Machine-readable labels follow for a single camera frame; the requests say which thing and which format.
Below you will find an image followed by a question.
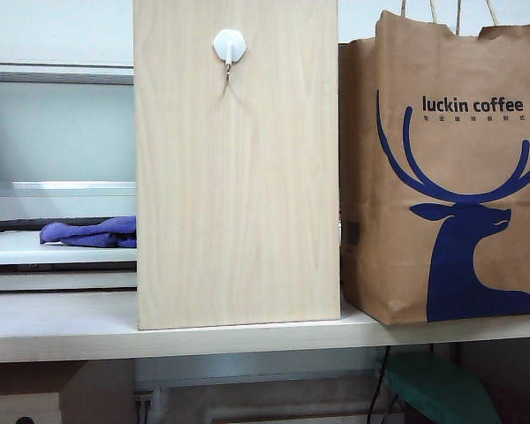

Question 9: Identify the black keyboard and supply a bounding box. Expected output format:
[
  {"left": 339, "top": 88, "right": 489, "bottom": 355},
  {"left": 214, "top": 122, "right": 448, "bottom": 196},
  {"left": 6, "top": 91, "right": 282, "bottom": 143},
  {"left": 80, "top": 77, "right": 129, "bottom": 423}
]
[{"left": 0, "top": 216, "right": 116, "bottom": 235}]

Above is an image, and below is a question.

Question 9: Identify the white adhesive wall hook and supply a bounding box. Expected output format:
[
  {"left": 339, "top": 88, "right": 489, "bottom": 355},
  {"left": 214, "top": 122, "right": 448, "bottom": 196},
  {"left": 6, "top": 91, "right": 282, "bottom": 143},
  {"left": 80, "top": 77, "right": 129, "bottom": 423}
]
[{"left": 211, "top": 27, "right": 249, "bottom": 87}]

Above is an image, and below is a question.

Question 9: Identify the grey framed office partition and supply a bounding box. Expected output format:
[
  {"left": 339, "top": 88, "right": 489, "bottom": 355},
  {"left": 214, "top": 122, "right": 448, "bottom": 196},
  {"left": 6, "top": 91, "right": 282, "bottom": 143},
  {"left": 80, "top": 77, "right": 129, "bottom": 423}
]
[{"left": 0, "top": 61, "right": 136, "bottom": 185}]

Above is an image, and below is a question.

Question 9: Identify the light wooden board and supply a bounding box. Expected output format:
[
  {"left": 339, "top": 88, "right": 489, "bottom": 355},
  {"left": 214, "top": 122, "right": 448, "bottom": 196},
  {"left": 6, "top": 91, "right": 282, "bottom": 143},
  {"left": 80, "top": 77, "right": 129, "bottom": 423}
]
[{"left": 133, "top": 0, "right": 342, "bottom": 332}]

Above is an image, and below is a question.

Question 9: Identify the green plastic object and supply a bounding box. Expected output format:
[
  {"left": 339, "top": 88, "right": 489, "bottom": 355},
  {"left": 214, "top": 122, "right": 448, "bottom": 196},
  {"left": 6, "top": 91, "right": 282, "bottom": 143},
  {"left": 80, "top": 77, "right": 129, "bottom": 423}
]
[{"left": 379, "top": 351, "right": 504, "bottom": 424}]

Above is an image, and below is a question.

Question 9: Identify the black cable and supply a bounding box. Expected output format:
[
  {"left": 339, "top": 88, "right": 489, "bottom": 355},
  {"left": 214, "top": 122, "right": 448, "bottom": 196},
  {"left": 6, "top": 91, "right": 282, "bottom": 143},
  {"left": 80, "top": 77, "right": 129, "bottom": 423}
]
[{"left": 365, "top": 345, "right": 393, "bottom": 424}]

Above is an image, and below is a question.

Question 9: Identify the brown luckin coffee paper bag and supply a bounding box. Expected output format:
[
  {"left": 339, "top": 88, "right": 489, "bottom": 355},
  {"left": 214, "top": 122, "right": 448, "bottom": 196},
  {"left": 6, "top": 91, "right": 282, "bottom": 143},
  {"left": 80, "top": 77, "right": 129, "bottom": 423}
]
[{"left": 337, "top": 0, "right": 530, "bottom": 327}]

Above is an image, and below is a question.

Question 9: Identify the blue cloth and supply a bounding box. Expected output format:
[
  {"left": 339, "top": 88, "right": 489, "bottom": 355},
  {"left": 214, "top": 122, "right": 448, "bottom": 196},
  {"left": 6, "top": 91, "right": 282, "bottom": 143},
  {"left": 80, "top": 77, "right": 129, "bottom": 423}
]
[{"left": 39, "top": 215, "right": 139, "bottom": 249}]

